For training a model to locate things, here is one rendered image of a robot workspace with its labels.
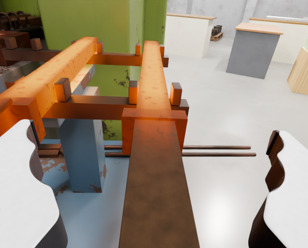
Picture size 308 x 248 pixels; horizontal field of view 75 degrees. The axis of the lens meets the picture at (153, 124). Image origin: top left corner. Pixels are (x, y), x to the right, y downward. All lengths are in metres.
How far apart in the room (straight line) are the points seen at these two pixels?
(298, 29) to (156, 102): 5.48
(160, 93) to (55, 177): 0.37
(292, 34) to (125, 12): 5.14
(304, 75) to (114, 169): 3.42
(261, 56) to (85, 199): 3.75
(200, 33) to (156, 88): 4.58
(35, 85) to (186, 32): 4.67
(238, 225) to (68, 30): 1.27
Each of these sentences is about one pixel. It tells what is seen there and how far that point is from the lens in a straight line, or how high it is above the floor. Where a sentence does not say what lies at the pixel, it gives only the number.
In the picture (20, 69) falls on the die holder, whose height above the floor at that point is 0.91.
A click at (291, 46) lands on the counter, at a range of 5.65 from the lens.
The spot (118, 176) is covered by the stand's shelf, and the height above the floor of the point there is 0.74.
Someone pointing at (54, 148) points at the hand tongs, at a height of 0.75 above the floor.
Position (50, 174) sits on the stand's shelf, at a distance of 0.51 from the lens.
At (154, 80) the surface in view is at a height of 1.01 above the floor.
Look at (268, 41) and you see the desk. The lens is 3.93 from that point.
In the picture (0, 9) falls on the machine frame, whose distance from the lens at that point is 1.21.
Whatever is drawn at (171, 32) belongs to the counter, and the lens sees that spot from 4.93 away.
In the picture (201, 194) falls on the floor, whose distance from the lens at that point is 1.44.
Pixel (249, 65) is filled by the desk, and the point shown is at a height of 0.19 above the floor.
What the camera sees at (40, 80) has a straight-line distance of 0.23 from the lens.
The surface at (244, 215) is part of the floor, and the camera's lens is 1.44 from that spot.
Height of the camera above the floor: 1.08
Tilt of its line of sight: 32 degrees down
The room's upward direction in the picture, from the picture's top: 4 degrees clockwise
